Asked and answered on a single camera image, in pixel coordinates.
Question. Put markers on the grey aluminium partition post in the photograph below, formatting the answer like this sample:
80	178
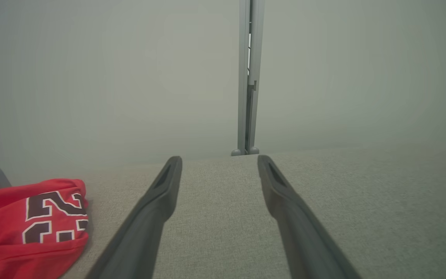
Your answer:
243	77

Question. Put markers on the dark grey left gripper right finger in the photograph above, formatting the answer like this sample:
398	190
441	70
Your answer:
304	240

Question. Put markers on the red jersey with number 23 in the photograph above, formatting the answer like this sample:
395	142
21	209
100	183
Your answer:
6	240

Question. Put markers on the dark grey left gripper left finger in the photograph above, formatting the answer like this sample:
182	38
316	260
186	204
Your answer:
145	232

